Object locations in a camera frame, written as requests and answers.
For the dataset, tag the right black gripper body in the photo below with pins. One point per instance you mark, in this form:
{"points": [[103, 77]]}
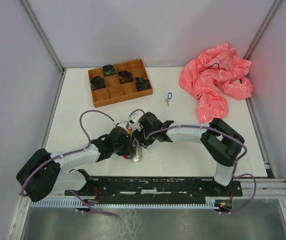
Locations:
{"points": [[139, 134]]}

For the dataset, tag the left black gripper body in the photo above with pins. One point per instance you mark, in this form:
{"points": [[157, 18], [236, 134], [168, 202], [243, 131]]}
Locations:
{"points": [[123, 149]]}

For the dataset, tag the red carabiner keyring with keys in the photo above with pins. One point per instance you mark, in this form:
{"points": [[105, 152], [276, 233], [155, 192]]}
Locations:
{"points": [[135, 154]]}

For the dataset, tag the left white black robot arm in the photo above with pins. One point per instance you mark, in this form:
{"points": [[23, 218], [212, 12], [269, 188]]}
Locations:
{"points": [[47, 173]]}

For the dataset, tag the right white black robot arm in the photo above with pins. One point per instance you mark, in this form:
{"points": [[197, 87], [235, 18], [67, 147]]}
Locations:
{"points": [[222, 142]]}

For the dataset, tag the wooden compartment tray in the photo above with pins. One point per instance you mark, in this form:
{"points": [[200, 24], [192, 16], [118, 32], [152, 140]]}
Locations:
{"points": [[114, 92]]}

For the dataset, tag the key with blue tag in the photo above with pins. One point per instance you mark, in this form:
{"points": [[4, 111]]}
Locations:
{"points": [[169, 97]]}

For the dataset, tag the dark rolled item right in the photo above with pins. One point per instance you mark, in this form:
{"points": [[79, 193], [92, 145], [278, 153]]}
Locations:
{"points": [[142, 84]]}

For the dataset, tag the dark rolled item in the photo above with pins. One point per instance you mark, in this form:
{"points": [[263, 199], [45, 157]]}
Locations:
{"points": [[109, 70], [142, 84], [125, 76], [97, 83]]}

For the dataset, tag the dark rolled item middle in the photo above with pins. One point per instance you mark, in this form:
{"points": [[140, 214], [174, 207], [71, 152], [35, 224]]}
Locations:
{"points": [[125, 76]]}

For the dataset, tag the dark rolled item left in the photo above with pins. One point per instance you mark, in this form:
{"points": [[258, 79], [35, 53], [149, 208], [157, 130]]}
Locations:
{"points": [[97, 83]]}

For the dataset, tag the dark rolled item top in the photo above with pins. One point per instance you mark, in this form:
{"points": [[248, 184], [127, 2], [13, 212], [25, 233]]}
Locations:
{"points": [[109, 70]]}

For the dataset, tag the pink patterned cloth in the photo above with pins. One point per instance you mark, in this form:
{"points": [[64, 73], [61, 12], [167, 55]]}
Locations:
{"points": [[215, 73]]}

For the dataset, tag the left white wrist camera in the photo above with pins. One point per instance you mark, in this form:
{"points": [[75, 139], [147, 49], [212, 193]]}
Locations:
{"points": [[125, 125]]}

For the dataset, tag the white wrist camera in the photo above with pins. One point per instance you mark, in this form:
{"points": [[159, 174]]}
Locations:
{"points": [[125, 125], [134, 118]]}

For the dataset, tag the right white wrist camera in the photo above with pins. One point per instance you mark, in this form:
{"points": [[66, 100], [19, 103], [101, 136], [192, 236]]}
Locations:
{"points": [[134, 118]]}

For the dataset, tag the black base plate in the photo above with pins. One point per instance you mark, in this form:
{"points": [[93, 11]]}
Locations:
{"points": [[109, 185]]}

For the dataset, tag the aluminium frame rail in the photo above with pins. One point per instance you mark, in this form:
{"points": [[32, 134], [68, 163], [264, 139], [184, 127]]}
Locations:
{"points": [[269, 188]]}

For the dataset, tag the right aluminium frame post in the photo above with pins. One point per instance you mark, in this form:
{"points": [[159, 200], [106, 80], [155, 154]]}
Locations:
{"points": [[263, 28]]}

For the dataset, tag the aluminium frame post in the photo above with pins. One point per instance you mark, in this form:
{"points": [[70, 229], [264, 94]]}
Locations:
{"points": [[263, 28], [27, 7]]}

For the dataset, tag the left aluminium frame post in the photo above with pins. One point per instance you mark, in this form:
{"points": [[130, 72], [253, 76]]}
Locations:
{"points": [[27, 7]]}

